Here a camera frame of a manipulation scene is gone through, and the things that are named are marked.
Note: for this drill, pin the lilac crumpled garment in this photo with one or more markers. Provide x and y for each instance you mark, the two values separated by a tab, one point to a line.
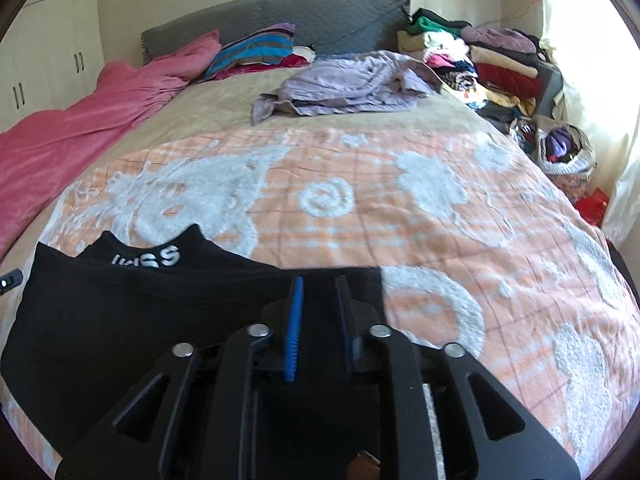
377	81

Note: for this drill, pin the grey quilted headboard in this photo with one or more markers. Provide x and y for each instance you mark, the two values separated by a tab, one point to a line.
331	27

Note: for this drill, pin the cream wardrobe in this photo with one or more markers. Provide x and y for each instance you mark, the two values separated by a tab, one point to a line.
51	57

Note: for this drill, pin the bag of clothes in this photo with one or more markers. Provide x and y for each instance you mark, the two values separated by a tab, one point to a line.
557	148

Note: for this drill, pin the striped folded clothes pile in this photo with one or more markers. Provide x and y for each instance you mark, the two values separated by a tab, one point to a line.
267	48

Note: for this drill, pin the stacked folded clothes pile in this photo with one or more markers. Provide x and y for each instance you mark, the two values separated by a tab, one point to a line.
502	74

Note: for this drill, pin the red object on floor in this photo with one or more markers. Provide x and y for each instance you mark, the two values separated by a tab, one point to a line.
592	207

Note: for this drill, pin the beige bed sheet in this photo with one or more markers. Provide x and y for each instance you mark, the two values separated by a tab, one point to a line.
216	107

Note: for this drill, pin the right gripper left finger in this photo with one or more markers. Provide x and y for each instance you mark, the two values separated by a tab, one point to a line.
141	437

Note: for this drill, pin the black KISS shirt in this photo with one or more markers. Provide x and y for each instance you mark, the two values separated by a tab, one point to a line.
90	327

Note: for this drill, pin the pink duvet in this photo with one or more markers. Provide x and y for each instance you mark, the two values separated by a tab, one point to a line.
47	150

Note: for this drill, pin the peach white patterned blanket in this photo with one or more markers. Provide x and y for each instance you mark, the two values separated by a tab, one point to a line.
474	243

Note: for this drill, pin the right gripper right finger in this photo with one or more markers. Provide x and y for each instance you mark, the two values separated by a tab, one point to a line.
441	414

